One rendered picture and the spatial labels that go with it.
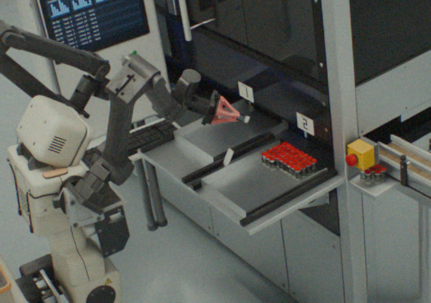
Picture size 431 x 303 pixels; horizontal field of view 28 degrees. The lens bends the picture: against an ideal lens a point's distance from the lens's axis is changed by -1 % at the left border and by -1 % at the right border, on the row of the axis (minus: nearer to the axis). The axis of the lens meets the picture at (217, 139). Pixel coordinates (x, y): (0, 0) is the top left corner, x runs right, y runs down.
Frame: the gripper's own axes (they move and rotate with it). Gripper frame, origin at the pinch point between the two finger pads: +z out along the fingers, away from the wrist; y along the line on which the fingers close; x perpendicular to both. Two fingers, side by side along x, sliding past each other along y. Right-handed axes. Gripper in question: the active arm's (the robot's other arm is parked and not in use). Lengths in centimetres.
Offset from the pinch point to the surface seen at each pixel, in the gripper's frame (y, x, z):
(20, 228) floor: -198, 54, -63
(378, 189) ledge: -12, 0, 53
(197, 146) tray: -51, 25, -3
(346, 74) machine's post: 14.1, 18.7, 29.1
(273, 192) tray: -27.7, -2.0, 22.7
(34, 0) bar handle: -28, 46, -75
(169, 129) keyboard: -68, 43, -13
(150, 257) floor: -157, 37, 2
